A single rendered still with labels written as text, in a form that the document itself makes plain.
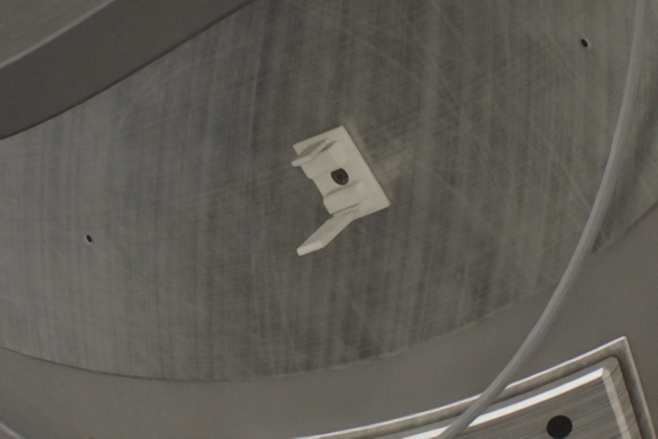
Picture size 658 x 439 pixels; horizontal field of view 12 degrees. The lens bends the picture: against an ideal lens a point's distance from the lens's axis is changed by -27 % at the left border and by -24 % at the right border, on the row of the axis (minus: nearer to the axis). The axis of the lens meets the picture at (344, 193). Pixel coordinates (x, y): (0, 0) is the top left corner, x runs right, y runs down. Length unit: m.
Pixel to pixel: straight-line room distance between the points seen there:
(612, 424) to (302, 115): 0.13
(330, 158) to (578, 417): 0.10
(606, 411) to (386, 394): 0.09
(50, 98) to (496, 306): 0.14
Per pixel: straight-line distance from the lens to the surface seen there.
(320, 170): 0.96
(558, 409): 0.96
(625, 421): 0.95
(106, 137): 1.01
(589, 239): 0.90
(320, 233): 0.96
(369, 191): 0.96
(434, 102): 0.94
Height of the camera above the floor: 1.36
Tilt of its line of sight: 36 degrees down
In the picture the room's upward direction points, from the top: 5 degrees clockwise
